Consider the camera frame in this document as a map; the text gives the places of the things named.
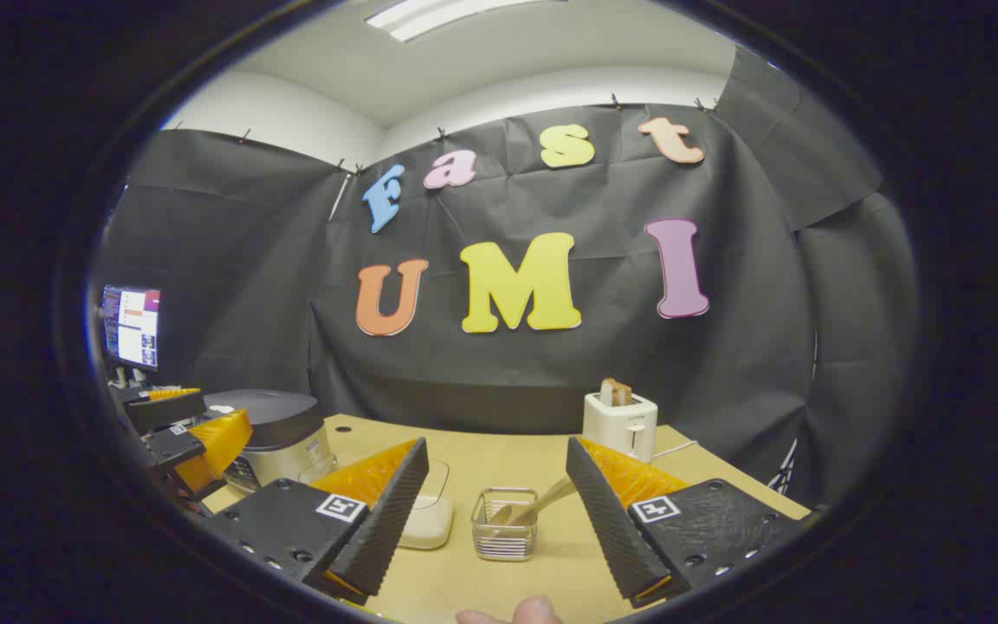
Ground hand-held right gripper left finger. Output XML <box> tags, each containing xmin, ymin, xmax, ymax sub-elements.
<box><xmin>204</xmin><ymin>438</ymin><xmax>431</xmax><ymax>606</ymax></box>

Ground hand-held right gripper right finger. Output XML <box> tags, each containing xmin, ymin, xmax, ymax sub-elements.
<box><xmin>565</xmin><ymin>436</ymin><xmax>820</xmax><ymax>609</ymax></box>

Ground silver black rice cooker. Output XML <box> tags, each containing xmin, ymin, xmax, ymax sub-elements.
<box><xmin>203</xmin><ymin>389</ymin><xmax>337</xmax><ymax>495</ymax></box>

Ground black backdrop cloth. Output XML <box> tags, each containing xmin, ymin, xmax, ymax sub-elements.
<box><xmin>92</xmin><ymin>43</ymin><xmax>920</xmax><ymax>512</ymax></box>

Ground white toaster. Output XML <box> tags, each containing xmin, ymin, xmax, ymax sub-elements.
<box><xmin>583</xmin><ymin>392</ymin><xmax>658</xmax><ymax>463</ymax></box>

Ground wooden spoon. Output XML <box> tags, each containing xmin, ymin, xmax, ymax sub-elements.
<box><xmin>489</xmin><ymin>477</ymin><xmax>578</xmax><ymax>526</ymax></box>

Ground ceiling light panel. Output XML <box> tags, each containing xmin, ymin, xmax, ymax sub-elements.
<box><xmin>365</xmin><ymin>0</ymin><xmax>569</xmax><ymax>44</ymax></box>

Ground computer monitor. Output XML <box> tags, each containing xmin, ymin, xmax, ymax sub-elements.
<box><xmin>100</xmin><ymin>284</ymin><xmax>162</xmax><ymax>374</ymax></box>

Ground wire chopstick holder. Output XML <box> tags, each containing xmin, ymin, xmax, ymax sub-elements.
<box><xmin>470</xmin><ymin>487</ymin><xmax>541</xmax><ymax>562</ymax></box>

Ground clear plastic rice container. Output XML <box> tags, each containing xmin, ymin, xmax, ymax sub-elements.
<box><xmin>298</xmin><ymin>459</ymin><xmax>455</xmax><ymax>551</ymax></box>

